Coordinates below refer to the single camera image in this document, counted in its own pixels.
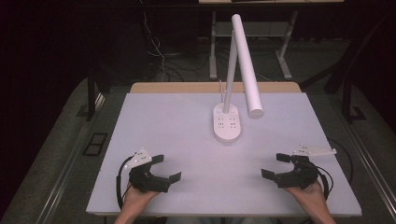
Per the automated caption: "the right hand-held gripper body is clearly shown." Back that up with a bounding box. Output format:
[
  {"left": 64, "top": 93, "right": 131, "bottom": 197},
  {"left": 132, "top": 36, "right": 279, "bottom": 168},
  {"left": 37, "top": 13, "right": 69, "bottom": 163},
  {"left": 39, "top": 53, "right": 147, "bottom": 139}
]
[{"left": 275, "top": 144, "right": 338, "bottom": 189}]

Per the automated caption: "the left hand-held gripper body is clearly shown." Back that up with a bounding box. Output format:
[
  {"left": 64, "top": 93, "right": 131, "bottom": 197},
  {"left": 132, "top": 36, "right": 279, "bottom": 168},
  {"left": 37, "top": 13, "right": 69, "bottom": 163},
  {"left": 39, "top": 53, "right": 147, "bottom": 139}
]
[{"left": 123, "top": 147, "right": 172, "bottom": 194}]

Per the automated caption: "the person's left hand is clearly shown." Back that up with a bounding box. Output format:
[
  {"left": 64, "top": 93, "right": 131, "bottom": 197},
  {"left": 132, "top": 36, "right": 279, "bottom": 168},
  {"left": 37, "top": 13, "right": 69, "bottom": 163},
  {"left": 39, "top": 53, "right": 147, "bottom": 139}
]
[{"left": 121, "top": 182, "right": 161, "bottom": 215}]

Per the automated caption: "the person's right hand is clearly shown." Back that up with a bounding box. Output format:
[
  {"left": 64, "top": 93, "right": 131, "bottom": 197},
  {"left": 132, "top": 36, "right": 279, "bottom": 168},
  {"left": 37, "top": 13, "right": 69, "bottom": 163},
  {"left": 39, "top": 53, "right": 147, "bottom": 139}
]
[{"left": 284, "top": 179, "right": 327, "bottom": 213}]

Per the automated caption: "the black metal stand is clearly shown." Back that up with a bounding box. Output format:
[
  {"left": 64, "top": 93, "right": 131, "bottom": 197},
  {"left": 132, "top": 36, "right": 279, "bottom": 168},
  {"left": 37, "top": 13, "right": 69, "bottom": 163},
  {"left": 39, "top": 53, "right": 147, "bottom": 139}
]
[
  {"left": 85, "top": 66, "right": 110, "bottom": 122},
  {"left": 300, "top": 8, "right": 396, "bottom": 124}
]

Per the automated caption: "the white desk lamp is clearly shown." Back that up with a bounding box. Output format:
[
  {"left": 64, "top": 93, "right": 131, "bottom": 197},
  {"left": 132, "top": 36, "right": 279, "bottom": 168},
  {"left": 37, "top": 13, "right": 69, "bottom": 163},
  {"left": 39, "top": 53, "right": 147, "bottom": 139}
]
[{"left": 212, "top": 13, "right": 265, "bottom": 146}]

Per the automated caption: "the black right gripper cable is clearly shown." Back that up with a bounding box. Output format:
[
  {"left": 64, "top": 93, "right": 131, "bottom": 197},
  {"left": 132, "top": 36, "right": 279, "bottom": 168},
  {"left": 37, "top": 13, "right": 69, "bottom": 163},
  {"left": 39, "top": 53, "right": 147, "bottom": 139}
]
[{"left": 316, "top": 138, "right": 355, "bottom": 201}]

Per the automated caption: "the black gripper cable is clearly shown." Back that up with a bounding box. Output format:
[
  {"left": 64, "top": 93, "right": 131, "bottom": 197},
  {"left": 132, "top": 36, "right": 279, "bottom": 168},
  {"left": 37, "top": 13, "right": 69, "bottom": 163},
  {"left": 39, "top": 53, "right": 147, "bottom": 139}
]
[
  {"left": 115, "top": 155, "right": 135, "bottom": 210},
  {"left": 316, "top": 138, "right": 355, "bottom": 201}
]

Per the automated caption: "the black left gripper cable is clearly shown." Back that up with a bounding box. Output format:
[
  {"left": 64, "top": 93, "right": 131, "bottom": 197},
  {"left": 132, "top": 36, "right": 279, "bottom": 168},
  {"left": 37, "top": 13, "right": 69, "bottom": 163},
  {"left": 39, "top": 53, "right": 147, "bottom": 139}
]
[{"left": 115, "top": 155, "right": 135, "bottom": 210}]

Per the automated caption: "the black floor frame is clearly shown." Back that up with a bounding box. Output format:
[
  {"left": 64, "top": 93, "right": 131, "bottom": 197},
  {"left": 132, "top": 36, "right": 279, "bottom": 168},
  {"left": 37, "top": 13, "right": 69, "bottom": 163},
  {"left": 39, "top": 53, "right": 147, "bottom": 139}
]
[{"left": 81, "top": 132, "right": 109, "bottom": 157}]

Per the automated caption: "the white lamp cable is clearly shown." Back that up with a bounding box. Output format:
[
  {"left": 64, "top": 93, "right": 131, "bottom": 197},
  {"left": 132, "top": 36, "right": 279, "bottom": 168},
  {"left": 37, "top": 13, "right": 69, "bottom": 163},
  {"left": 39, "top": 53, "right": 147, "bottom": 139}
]
[{"left": 218, "top": 79, "right": 226, "bottom": 105}]

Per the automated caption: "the tangle of floor cables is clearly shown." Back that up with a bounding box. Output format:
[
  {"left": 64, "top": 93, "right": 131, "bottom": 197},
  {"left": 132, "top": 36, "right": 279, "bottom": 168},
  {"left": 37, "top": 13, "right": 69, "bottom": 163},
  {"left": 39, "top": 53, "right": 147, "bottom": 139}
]
[{"left": 138, "top": 0, "right": 213, "bottom": 82}]

